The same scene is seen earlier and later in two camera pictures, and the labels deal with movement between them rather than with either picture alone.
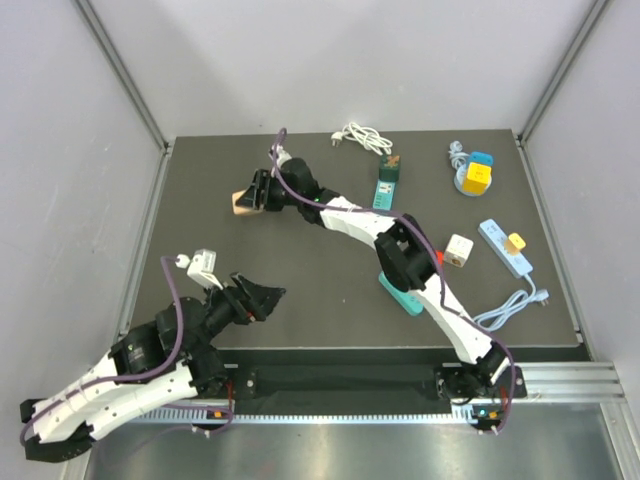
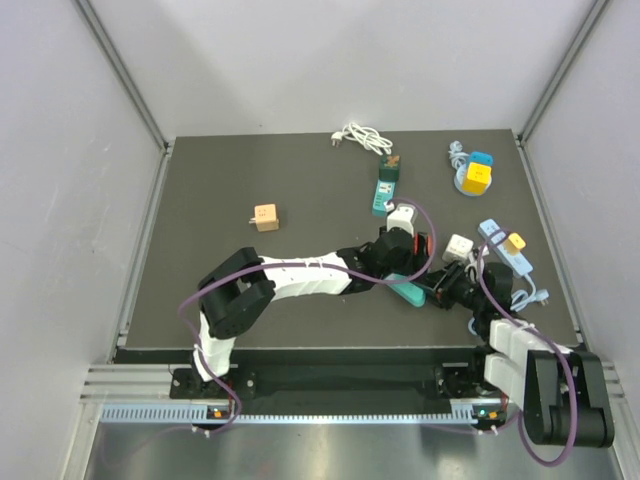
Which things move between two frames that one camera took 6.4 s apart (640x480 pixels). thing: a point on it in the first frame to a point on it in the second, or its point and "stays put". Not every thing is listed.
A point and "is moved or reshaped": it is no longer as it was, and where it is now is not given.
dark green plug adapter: (389, 168) stays put
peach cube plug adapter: (242, 210) to (265, 217)
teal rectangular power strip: (384, 193) stays put
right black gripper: (262, 182) to (442, 282)
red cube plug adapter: (440, 256) is moved or reshaped
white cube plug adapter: (457, 250) stays put
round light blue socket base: (459, 184) stays put
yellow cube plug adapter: (478, 177) stays put
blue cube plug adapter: (478, 157) stays put
